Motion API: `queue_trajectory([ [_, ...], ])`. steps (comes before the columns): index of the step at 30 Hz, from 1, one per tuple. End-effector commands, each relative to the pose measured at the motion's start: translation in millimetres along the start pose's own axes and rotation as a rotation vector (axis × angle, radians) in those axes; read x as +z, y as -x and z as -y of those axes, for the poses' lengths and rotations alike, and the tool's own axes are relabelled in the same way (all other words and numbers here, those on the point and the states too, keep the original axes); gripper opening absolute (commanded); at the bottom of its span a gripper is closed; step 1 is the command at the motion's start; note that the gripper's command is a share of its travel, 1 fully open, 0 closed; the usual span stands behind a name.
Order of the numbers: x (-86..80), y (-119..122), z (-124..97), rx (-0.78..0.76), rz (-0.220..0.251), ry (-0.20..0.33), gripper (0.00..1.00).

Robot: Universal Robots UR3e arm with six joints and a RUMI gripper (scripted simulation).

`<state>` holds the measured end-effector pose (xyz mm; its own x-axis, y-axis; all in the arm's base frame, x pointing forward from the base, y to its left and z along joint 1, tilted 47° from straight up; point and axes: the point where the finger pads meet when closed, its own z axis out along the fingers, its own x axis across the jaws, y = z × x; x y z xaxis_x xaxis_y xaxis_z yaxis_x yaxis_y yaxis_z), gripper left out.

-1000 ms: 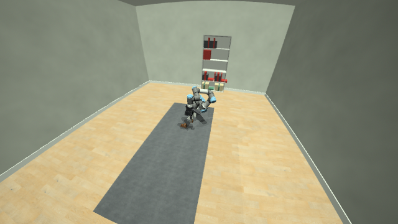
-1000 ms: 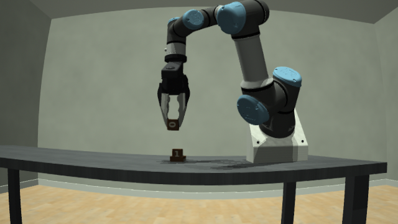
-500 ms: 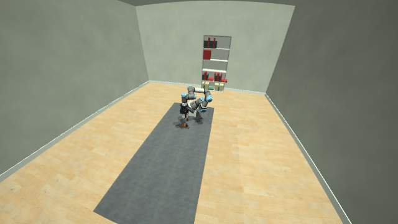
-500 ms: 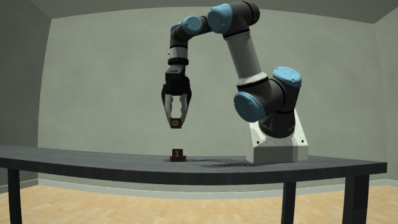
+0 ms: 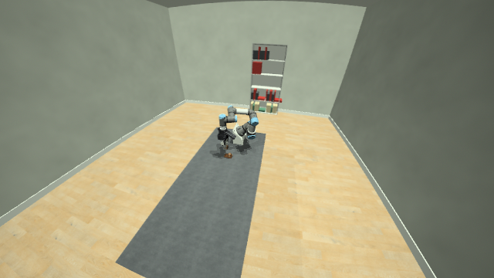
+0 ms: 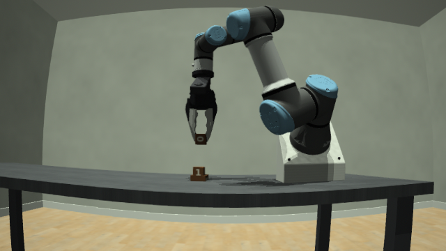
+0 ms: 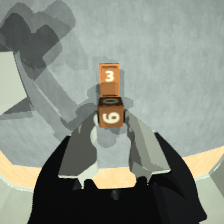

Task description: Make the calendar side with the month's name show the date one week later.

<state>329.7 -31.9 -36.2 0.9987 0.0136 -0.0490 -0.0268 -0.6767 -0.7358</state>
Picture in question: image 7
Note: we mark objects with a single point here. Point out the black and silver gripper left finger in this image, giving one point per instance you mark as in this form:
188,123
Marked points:
72,162

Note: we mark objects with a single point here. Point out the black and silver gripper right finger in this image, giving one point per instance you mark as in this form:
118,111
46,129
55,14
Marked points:
152,156

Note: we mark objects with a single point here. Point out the brown cube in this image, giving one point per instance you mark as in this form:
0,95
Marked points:
109,75
111,112

